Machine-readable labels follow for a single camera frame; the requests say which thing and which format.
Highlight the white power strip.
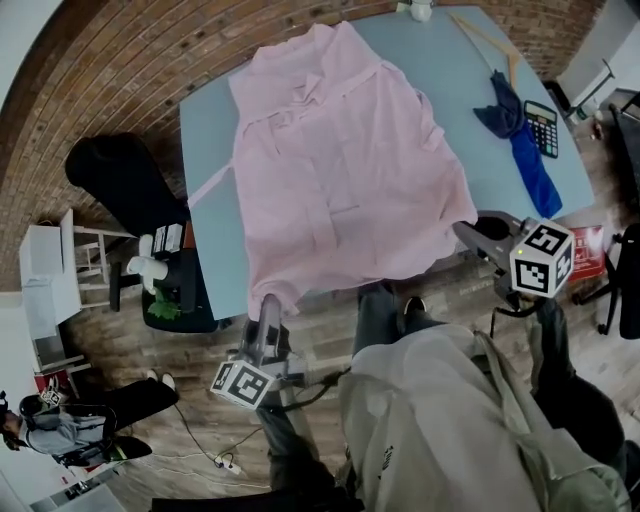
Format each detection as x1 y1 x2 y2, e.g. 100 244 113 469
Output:
214 452 245 476

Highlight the person's left forearm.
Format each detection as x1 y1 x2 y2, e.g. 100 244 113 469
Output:
254 404 361 512

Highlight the person's beige vest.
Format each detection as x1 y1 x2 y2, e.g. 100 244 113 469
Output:
338 324 631 512

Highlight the red box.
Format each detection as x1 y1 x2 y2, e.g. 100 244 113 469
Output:
567 224 606 284

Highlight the bright blue cloth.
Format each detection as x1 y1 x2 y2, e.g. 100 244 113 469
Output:
508 127 564 219

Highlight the black floor cable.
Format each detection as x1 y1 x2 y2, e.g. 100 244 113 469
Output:
169 402 224 464

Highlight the person's black shoe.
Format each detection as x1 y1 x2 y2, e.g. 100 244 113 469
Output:
402 295 429 321

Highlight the red cabinet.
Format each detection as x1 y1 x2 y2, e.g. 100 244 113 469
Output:
33 372 69 396

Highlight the white desk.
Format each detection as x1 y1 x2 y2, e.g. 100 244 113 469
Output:
554 29 640 116

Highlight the person's right forearm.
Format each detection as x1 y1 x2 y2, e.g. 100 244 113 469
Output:
529 297 626 466

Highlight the white hair dryer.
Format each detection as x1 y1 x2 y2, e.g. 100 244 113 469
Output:
125 234 169 294

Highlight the wooden clothes hanger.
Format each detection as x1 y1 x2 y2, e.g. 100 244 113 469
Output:
448 12 524 89

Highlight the black mesh-back office chair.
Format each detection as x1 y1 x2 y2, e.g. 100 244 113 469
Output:
64 132 234 334

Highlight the white wooden stool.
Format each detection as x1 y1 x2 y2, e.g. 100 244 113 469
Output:
72 224 136 309

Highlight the person's grey trouser leg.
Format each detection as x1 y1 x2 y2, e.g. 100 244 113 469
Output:
352 282 451 361

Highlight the black swivel office chair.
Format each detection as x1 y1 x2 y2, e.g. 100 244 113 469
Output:
569 222 640 341

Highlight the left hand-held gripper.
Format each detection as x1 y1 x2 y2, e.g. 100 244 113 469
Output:
209 294 307 412

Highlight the black and white striped box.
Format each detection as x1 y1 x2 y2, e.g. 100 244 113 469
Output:
152 224 184 254

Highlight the black mesh recliner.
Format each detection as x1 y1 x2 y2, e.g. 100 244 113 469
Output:
607 89 640 201

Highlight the white cabinet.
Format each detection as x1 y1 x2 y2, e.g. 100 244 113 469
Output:
19 208 84 341

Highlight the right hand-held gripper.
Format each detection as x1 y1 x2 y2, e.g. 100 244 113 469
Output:
453 211 575 311

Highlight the black hand-held gripper cable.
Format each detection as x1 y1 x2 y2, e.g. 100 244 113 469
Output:
279 367 354 406
487 304 539 341

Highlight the black calculator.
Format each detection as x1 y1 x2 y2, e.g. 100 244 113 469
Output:
523 99 560 160

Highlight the pink shirt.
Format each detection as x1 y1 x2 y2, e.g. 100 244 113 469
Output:
188 20 479 317

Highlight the green leafy plant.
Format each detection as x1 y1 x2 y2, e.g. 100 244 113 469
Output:
147 289 182 320

